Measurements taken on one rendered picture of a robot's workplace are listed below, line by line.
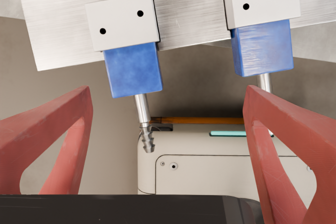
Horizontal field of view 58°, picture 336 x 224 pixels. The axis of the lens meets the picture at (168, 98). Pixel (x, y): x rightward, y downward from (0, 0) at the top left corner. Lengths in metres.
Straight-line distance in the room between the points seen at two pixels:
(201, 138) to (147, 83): 0.66
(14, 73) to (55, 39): 0.98
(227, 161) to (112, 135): 0.48
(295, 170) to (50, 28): 0.83
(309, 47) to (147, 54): 0.17
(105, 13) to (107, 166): 1.03
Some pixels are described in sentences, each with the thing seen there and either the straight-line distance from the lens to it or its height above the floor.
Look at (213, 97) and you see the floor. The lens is 1.14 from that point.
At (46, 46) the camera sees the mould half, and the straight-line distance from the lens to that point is 0.28.
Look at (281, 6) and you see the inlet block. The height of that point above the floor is 0.88.
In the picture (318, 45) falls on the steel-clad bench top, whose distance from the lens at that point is 0.35.
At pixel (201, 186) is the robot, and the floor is 0.28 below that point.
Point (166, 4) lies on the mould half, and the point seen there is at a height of 0.86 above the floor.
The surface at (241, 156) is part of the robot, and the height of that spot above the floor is 0.28.
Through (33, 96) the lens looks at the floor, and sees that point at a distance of 1.24.
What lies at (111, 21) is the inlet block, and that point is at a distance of 0.24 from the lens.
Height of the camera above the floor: 1.11
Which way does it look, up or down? 80 degrees down
